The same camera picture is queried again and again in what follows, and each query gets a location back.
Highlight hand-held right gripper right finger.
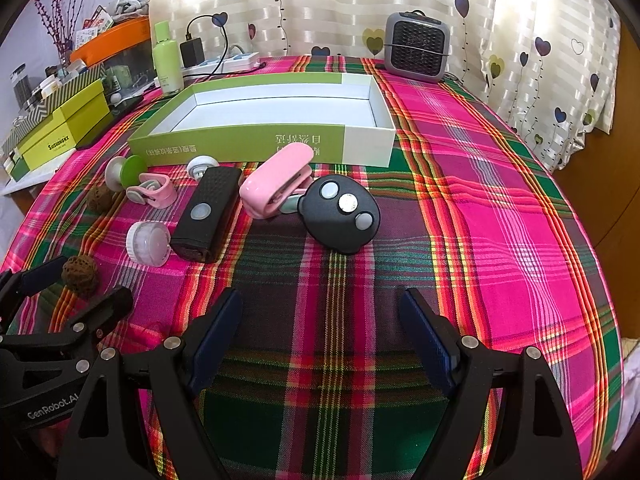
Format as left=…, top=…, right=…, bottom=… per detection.
left=398, top=287, right=586, bottom=480

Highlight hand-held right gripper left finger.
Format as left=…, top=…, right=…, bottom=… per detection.
left=62, top=287, right=246, bottom=480

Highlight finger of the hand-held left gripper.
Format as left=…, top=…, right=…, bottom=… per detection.
left=0, top=255, right=69, bottom=321
left=0, top=286, right=135, bottom=361

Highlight brown walnut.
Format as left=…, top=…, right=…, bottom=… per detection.
left=86, top=185, right=113, bottom=215
left=61, top=255, right=101, bottom=293

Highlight white round cap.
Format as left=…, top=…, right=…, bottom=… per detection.
left=126, top=220, right=172, bottom=267

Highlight black rectangular sensor light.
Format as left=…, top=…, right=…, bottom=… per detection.
left=169, top=166, right=244, bottom=264

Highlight small pink roller massager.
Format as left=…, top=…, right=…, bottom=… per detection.
left=124, top=172, right=178, bottom=208

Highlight white and green roller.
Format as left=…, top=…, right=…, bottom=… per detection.
left=104, top=155, right=148, bottom=192

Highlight black oval three-button device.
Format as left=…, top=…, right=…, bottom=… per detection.
left=298, top=176, right=382, bottom=256

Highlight pink clip-shaped massager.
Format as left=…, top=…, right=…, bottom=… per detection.
left=239, top=142, right=315, bottom=220

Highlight white mushroom-shaped massager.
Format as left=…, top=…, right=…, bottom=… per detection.
left=186, top=156, right=221, bottom=181

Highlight green and white cardboard box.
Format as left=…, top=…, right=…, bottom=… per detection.
left=127, top=72, right=396, bottom=168

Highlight white side table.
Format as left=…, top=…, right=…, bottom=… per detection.
left=0, top=160, right=66, bottom=196

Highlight pink green plaid tablecloth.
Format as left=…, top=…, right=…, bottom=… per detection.
left=0, top=55, right=626, bottom=480

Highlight lime green shoebox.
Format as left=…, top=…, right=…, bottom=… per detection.
left=17, top=80, right=116, bottom=173

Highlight green white striped box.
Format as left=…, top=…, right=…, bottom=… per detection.
left=0, top=67, right=103, bottom=161

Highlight clear storage box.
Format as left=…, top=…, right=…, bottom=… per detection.
left=100, top=52, right=156, bottom=91

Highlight light green bottle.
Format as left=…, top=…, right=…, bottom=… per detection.
left=152, top=20, right=184, bottom=95

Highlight orange plastic tray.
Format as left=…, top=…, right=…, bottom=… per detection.
left=70, top=15, right=151, bottom=63

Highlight colourful paper packets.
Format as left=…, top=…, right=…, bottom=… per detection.
left=75, top=7, right=116, bottom=43

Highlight purple flower branches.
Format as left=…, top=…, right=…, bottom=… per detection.
left=35, top=0, right=101, bottom=56

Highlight black charger adapter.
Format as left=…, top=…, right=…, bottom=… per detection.
left=180, top=37, right=205, bottom=68

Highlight white power strip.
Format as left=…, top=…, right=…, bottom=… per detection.
left=181, top=52, right=261, bottom=75

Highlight grey small heater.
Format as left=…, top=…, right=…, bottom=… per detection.
left=384, top=10, right=448, bottom=83

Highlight white heart-print curtain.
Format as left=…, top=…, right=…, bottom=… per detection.
left=147, top=0, right=621, bottom=171

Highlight white cable bundle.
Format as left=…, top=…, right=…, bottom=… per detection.
left=107, top=0, right=151, bottom=16

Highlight black charger cable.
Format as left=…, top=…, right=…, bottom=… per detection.
left=186, top=14, right=268, bottom=78

